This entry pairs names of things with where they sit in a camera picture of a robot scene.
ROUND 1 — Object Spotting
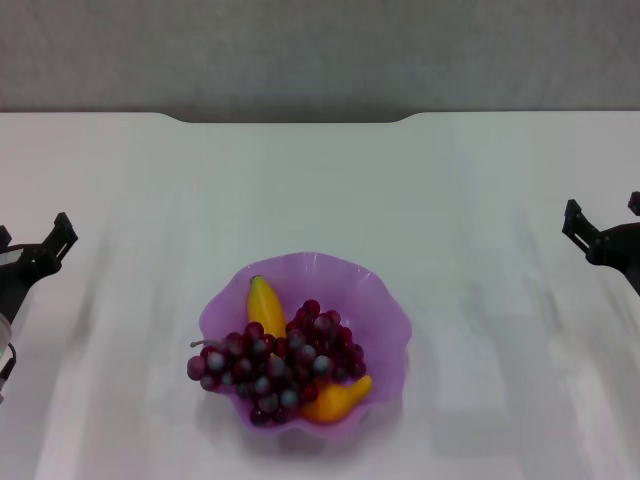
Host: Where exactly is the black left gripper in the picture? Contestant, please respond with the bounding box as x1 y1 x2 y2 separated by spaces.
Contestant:
0 211 80 329

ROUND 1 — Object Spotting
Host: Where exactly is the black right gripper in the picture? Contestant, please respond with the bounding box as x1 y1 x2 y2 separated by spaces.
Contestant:
560 190 640 297

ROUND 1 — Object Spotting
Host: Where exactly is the yellow banana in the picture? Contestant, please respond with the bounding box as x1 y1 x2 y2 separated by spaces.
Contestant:
246 274 375 425

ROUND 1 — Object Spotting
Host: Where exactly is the bunch of dark red grapes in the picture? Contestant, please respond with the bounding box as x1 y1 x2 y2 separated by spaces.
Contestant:
187 298 368 428

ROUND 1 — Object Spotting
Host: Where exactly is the purple scalloped plastic bowl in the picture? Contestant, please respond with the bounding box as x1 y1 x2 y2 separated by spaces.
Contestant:
198 251 414 442

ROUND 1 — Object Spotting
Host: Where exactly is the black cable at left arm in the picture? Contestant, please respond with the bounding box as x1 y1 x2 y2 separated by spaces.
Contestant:
0 342 18 406

